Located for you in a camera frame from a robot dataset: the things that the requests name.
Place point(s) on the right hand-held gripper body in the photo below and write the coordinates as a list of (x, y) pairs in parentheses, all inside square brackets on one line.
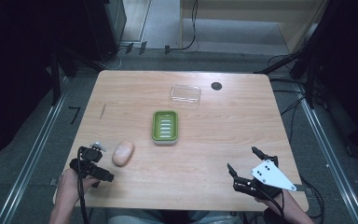
[(270, 177)]

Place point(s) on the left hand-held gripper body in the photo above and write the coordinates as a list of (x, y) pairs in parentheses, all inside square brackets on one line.
[(90, 154)]

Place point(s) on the beige oval soap bar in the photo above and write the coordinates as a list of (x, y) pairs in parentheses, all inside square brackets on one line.
[(123, 153)]

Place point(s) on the green soap dish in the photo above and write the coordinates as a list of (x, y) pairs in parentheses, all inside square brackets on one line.
[(165, 127)]

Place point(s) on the person's right hand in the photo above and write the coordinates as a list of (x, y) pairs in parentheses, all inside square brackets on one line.
[(262, 200)]

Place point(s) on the person's left hand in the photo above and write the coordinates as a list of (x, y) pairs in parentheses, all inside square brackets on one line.
[(70, 186)]

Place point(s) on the black tape corner mark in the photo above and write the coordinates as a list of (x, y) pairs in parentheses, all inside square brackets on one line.
[(74, 112)]

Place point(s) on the person's legs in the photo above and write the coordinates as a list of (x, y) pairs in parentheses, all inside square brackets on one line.
[(167, 217)]

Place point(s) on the black round table grommet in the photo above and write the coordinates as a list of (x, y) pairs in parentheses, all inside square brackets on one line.
[(216, 86)]

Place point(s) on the black metal stand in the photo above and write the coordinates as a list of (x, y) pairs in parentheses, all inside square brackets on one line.
[(307, 71), (56, 77)]

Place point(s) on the clear plastic lid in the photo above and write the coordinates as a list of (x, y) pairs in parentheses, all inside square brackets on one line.
[(185, 94)]

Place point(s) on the black cabinet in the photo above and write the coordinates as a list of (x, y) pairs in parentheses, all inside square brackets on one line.
[(105, 28)]

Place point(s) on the metal floor rail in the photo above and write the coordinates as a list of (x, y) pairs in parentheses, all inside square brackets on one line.
[(332, 155), (31, 155)]

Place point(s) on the light wooden furniture frame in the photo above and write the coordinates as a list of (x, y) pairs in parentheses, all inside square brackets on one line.
[(245, 7)]

